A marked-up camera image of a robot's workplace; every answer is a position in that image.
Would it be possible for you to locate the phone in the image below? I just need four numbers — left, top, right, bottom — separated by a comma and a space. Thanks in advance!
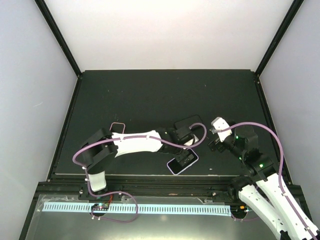
109, 122, 126, 134
174, 114, 203, 129

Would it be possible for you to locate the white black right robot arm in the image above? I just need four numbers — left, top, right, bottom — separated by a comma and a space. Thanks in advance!
211, 117, 320, 240

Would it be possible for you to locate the light blue slotted cable duct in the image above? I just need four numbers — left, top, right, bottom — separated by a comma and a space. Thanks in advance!
42, 202, 232, 217

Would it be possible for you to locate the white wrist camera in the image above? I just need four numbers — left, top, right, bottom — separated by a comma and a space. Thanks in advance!
211, 117, 232, 143
184, 134, 199, 147

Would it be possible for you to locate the lavender phone case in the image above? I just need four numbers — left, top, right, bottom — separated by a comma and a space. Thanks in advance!
166, 148, 199, 176

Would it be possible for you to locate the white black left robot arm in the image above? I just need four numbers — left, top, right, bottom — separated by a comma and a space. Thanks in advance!
80, 126, 199, 200

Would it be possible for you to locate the phone in pink case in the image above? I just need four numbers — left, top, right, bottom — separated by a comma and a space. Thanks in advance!
109, 122, 126, 134

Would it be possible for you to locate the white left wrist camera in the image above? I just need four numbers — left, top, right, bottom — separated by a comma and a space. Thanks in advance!
184, 134, 199, 147

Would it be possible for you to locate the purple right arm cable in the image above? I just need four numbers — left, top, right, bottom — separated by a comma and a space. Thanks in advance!
217, 121, 318, 240

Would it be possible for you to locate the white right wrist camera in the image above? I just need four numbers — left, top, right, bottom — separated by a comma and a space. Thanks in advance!
211, 117, 232, 143

